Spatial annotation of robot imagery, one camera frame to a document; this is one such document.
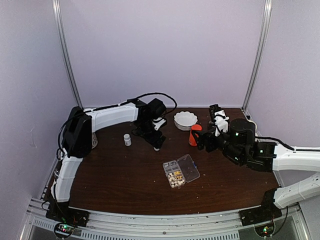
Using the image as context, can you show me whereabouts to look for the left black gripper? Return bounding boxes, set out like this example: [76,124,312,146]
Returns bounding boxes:
[135,119,167,149]

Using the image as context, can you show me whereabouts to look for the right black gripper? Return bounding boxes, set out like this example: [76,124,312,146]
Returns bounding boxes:
[191,123,245,164]

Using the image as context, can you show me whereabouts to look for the orange pill bottle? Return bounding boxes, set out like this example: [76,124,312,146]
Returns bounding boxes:
[188,124,202,147]

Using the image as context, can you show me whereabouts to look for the taller small white bottle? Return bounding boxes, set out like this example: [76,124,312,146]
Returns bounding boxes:
[123,133,132,147]

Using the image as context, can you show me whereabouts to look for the clear plastic pill organizer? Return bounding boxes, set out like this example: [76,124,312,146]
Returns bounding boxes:
[162,154,201,189]

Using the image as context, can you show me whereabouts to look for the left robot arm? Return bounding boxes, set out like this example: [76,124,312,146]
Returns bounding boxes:
[51,98,167,222]

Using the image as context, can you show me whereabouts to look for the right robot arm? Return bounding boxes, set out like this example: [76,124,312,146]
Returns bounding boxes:
[191,118,320,221]

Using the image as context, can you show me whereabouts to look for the yellow pills in organizer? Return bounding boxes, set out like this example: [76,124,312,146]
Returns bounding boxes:
[174,171,183,180]

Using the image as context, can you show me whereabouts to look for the white pills in organizer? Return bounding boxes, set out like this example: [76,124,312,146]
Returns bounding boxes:
[167,173,177,184]

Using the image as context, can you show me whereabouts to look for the beige pills in organizer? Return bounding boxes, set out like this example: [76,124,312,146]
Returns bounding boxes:
[170,181,185,189]

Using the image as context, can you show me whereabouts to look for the white fluted bowl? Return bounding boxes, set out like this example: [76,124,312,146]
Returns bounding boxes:
[173,111,198,131]

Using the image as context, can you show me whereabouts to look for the white floral mug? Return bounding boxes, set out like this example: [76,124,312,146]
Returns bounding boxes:
[91,133,98,149]

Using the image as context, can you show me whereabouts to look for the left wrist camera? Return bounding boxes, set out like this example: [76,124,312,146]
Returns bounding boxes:
[152,117,167,131]

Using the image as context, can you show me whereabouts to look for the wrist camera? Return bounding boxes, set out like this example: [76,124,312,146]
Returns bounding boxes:
[152,117,167,131]
[209,104,230,137]

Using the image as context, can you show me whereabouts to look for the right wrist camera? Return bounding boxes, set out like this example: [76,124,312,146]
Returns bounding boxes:
[209,104,230,137]

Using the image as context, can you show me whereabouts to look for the left black braided cable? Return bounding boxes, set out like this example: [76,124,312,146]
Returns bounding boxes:
[56,92,178,161]

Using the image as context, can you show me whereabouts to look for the front aluminium rail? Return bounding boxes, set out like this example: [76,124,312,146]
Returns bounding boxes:
[18,205,311,240]

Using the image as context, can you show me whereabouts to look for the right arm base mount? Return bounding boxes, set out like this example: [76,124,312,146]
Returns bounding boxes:
[239,188,282,238]

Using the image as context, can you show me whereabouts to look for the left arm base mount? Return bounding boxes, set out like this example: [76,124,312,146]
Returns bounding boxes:
[45,193,90,240]

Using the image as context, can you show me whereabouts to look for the right aluminium frame post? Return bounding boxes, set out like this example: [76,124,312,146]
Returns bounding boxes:
[241,0,273,113]

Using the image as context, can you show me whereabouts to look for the aluminium frame post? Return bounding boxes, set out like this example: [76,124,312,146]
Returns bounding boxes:
[241,0,273,113]
[52,0,83,108]

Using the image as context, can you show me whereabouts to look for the left aluminium frame post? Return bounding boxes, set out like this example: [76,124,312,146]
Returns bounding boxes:
[52,0,83,108]

